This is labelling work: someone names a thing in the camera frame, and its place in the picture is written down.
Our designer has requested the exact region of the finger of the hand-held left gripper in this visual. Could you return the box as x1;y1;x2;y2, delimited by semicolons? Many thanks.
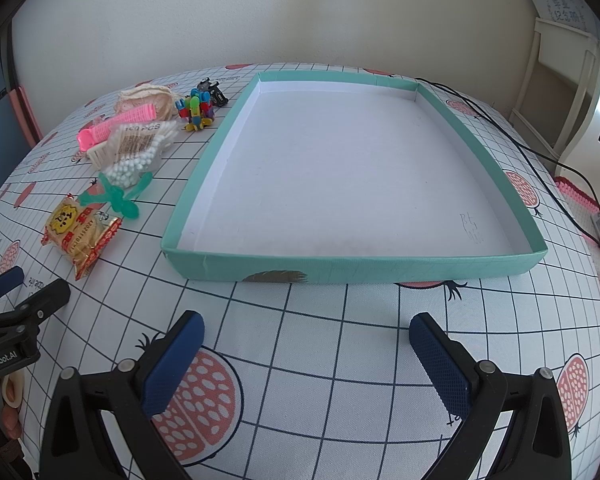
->
0;278;72;334
0;266;26;307

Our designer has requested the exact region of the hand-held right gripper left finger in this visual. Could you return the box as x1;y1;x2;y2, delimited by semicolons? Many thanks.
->
39;310;206;480

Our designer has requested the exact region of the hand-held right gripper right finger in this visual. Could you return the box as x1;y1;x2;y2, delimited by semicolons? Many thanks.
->
409;312;588;480

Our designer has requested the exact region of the yellow red snack packet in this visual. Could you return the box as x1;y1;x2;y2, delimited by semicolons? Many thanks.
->
41;194;123;281

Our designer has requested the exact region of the white plastic hair comb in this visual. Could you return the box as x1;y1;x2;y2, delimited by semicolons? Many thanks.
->
86;142;115;169

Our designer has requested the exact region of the cotton swab bag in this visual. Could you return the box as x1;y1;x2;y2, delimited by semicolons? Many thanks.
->
100;120;178;186

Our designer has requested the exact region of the teal cardboard box tray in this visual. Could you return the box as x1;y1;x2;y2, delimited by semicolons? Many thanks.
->
161;71;548;285

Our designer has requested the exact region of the cream lace cloth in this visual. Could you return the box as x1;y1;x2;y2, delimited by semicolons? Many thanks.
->
116;84;178;118

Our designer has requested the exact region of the sunflower colourful bead hair tie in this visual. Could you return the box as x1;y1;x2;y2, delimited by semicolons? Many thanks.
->
175;87;216;133

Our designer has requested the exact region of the person's left hand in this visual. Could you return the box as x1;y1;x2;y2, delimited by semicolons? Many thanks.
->
0;374;27;443

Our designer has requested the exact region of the printed grid tablecloth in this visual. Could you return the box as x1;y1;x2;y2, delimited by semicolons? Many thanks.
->
0;62;600;480

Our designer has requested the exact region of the pink foam strip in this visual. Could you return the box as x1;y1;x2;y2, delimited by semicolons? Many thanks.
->
10;85;43;147

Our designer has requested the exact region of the pink knitted mat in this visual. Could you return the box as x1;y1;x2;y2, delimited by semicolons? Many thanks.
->
554;176;600;221

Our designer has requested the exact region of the white wooden shelf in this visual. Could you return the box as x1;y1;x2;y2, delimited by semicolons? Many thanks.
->
510;16;600;186

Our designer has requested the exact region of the white board with round print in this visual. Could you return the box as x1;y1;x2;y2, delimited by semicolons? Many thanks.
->
527;0;600;36

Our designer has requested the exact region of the black cable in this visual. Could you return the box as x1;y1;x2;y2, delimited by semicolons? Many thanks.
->
442;85;600;250
414;77;600;218

